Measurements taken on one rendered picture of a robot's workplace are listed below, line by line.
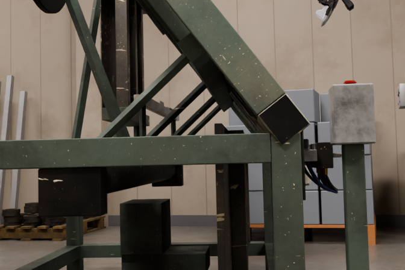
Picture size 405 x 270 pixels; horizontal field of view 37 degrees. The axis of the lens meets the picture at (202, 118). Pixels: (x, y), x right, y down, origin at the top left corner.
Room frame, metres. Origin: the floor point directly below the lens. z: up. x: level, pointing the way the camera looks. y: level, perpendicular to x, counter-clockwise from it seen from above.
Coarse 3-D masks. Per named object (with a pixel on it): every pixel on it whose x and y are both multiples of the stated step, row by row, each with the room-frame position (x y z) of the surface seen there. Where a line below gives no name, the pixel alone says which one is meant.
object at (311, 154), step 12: (300, 132) 2.10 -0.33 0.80; (312, 144) 2.26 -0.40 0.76; (324, 144) 2.11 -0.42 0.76; (312, 156) 2.10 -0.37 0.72; (324, 156) 2.11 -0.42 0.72; (336, 156) 2.13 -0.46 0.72; (324, 168) 2.13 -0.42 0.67; (312, 180) 2.28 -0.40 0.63; (324, 180) 2.26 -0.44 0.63; (336, 192) 2.14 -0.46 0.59
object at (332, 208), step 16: (304, 96) 5.14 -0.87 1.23; (320, 96) 5.55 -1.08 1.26; (304, 112) 5.14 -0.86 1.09; (240, 128) 5.30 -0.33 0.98; (320, 128) 5.11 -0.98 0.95; (368, 144) 5.00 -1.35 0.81; (336, 160) 5.08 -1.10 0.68; (368, 160) 5.01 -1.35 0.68; (256, 176) 5.26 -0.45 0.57; (336, 176) 5.08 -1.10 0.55; (368, 176) 5.01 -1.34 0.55; (256, 192) 5.27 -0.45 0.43; (320, 192) 5.28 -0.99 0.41; (368, 192) 5.01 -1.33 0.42; (256, 208) 5.27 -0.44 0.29; (304, 208) 5.15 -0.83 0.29; (320, 208) 5.23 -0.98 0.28; (336, 208) 5.08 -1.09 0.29; (368, 208) 5.02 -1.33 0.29; (256, 224) 5.28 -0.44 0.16; (304, 224) 5.16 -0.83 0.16; (320, 224) 5.15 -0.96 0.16; (336, 224) 5.09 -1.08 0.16; (368, 224) 5.02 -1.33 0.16; (368, 240) 5.01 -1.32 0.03
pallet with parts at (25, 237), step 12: (36, 204) 6.34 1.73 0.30; (12, 216) 5.93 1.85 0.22; (24, 216) 5.89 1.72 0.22; (36, 216) 5.89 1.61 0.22; (84, 216) 6.43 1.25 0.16; (96, 216) 6.70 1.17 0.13; (0, 228) 5.92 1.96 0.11; (12, 228) 5.84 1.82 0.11; (24, 228) 5.81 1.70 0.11; (36, 228) 5.84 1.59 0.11; (48, 228) 5.81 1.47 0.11; (60, 228) 5.73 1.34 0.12; (84, 228) 6.25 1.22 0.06; (96, 228) 6.57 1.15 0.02; (24, 240) 5.81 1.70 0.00; (60, 240) 5.73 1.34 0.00
